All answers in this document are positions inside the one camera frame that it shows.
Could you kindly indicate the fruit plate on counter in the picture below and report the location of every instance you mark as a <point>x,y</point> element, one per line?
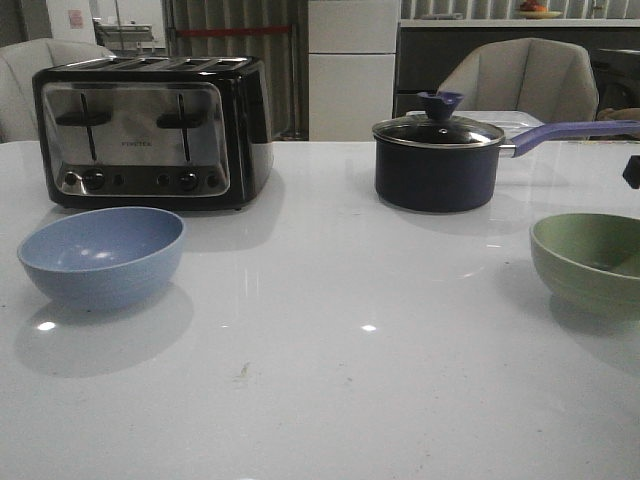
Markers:
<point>535,10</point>

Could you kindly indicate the dark blue saucepan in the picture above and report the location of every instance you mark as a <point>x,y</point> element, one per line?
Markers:
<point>455,180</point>

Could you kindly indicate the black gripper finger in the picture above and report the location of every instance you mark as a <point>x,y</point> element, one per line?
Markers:
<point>631,172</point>

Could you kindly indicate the white refrigerator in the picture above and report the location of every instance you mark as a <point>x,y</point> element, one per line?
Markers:
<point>352,53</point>

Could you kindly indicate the blue bowl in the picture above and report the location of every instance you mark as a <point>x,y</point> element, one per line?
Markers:
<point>104,259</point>

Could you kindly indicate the beige chair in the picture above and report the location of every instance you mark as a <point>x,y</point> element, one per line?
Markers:
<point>19,63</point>
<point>550,80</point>

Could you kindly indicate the beige chair right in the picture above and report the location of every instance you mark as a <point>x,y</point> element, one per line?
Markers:
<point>550,80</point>

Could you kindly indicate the green bowl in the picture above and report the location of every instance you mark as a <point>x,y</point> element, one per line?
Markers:
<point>590,260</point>

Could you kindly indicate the black and steel toaster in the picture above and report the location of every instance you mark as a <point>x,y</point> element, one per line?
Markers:
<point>179,133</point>

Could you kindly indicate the glass pot lid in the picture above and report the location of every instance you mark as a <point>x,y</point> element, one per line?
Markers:
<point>436,126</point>

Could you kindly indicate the beige chair left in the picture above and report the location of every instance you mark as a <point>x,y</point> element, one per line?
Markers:
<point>19,63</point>

